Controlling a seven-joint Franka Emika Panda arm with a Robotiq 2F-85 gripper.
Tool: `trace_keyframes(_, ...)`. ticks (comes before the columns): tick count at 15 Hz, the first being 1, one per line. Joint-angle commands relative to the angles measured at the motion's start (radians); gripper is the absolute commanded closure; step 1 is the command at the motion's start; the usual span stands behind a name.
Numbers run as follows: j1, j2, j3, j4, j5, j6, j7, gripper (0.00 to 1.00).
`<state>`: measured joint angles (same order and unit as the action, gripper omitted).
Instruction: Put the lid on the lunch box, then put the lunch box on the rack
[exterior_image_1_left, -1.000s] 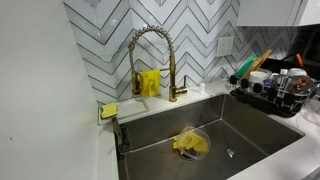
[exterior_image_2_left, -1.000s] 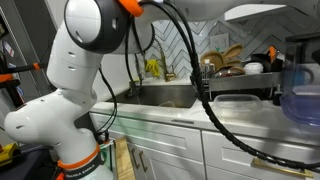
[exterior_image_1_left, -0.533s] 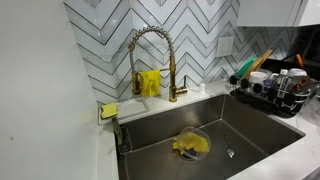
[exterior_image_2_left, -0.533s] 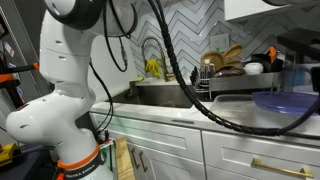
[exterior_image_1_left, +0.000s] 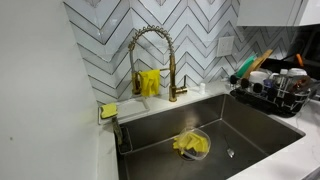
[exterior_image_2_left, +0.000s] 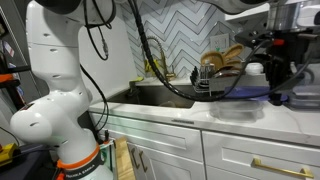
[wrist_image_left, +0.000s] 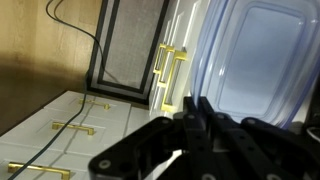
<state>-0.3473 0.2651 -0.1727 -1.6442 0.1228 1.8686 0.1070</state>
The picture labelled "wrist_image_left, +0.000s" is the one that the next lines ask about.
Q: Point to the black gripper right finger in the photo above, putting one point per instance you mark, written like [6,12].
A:
[266,146]

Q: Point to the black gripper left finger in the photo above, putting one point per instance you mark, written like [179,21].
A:
[133,146]

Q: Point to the blue lunch box lid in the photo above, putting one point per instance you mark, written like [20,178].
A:
[260,60]

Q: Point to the white drawer cabinet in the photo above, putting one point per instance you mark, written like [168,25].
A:
[33,133]

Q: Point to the grey floor mat black border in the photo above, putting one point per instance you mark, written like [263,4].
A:
[133,43]

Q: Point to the white cabinet door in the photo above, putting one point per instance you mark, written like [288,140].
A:
[190,30]

